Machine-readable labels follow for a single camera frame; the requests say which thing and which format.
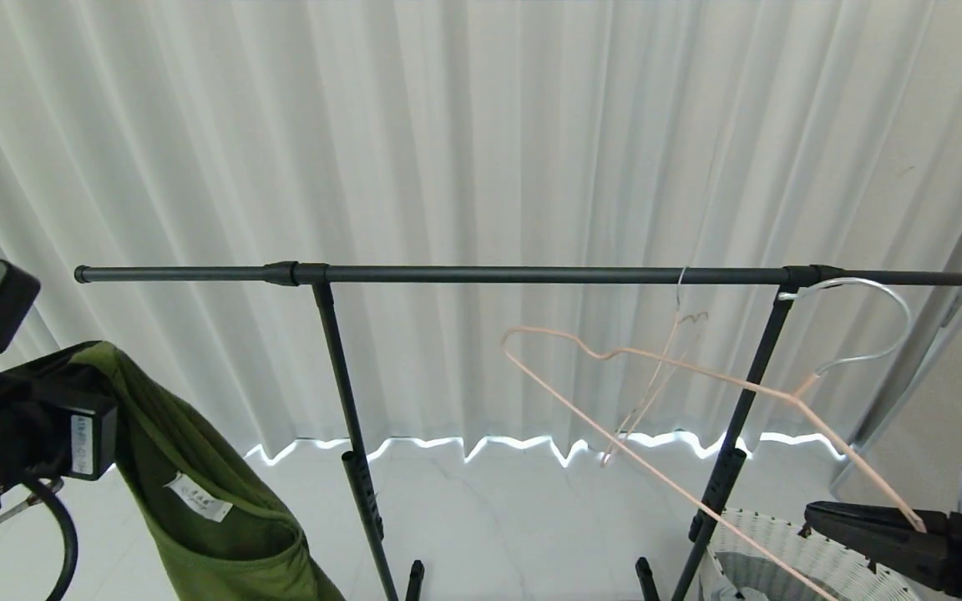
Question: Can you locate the white curtain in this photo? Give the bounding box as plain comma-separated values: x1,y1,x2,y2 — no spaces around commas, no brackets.
0,0,962,468

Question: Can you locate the white laundry basket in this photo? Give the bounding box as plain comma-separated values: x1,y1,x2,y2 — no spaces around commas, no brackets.
696,508,923,601

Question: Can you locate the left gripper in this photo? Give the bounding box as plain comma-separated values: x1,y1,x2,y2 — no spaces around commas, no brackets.
0,376,119,510

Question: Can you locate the green printed shirt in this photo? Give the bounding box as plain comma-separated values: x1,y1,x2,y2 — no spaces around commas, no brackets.
5,341,347,601

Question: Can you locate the black clothes rack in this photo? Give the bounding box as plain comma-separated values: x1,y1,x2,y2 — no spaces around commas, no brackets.
73,262,962,601

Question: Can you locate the pink clothes hanger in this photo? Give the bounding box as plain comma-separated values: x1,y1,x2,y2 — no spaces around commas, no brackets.
501,277,929,601
600,267,710,467

